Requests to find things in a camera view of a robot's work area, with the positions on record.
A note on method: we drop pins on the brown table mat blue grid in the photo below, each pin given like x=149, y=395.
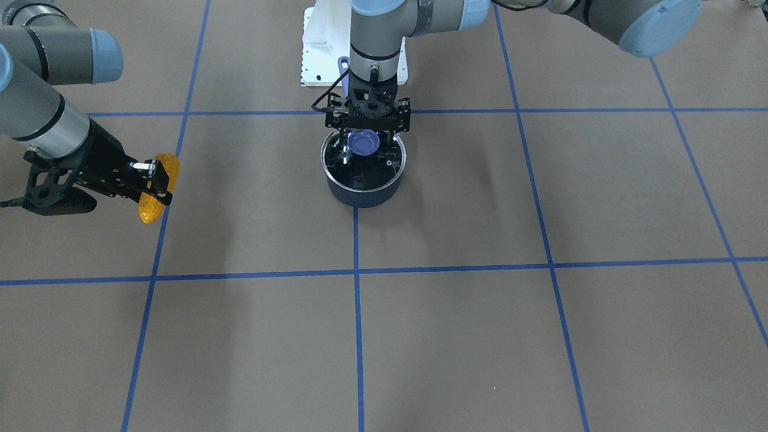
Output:
x=578, y=242

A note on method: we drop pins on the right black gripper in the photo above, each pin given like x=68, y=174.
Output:
x=103, y=161

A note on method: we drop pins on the yellow corn cob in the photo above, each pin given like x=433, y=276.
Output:
x=148, y=209

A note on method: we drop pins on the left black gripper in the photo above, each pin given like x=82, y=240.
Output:
x=404, y=115

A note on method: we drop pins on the glass lid purple knob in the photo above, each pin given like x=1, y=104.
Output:
x=364, y=173

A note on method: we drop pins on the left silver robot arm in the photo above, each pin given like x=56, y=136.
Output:
x=377, y=28

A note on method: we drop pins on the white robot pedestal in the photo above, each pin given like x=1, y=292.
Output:
x=325, y=41

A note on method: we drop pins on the dark blue saucepan purple handle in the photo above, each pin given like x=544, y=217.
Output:
x=346, y=82

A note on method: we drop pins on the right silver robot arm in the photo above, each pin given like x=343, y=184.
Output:
x=41, y=49

